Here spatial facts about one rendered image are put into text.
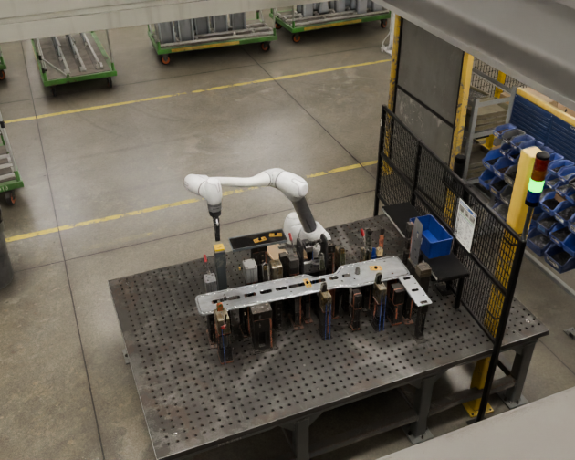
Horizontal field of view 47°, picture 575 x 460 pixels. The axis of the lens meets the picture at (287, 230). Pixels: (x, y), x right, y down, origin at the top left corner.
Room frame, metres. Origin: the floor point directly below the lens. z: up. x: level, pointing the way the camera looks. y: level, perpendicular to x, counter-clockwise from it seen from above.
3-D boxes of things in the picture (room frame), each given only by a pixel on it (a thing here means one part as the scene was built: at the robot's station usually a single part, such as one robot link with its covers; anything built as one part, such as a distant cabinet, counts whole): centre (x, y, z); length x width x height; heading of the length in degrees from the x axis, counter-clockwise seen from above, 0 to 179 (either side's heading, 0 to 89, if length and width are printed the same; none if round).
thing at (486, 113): (5.90, -1.72, 0.65); 1.00 x 0.50 x 1.30; 21
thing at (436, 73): (5.80, -1.33, 1.00); 1.34 x 0.14 x 2.00; 21
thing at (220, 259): (3.40, 0.44, 0.92); 0.08 x 0.08 x 0.44; 16
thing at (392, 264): (3.20, -0.10, 1.00); 1.38 x 0.22 x 0.02; 106
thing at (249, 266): (3.28, 0.24, 0.90); 0.13 x 0.10 x 0.41; 16
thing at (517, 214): (3.06, -1.31, 1.00); 0.18 x 0.18 x 2.00; 16
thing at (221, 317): (2.87, 0.39, 0.88); 0.15 x 0.11 x 0.36; 16
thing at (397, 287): (3.18, -0.69, 0.84); 0.11 x 0.10 x 0.28; 16
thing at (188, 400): (3.35, -0.20, 0.68); 2.56 x 1.61 x 0.04; 111
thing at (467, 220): (3.40, -1.13, 1.30); 0.23 x 0.02 x 0.31; 16
